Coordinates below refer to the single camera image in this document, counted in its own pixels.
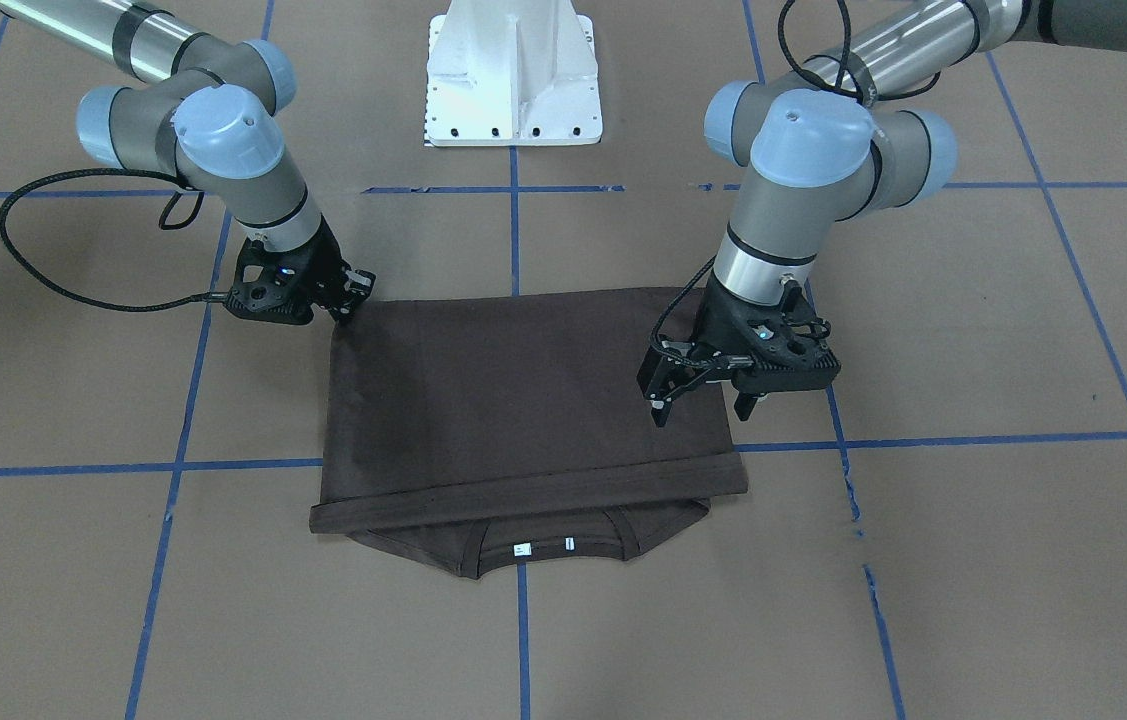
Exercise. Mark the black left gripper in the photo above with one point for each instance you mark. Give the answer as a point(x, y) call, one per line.
point(720, 322)

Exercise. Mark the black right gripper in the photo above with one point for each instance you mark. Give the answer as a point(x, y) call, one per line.
point(325, 262)

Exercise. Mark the brown t-shirt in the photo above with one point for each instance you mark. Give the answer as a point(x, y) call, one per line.
point(473, 434)

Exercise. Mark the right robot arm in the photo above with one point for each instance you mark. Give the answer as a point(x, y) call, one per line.
point(204, 118)

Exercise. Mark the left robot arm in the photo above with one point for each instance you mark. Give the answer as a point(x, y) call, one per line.
point(817, 151)

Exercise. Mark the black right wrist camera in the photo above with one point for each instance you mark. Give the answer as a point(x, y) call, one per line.
point(269, 290)

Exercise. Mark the white column pedestal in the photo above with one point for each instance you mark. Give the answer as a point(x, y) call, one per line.
point(512, 73)

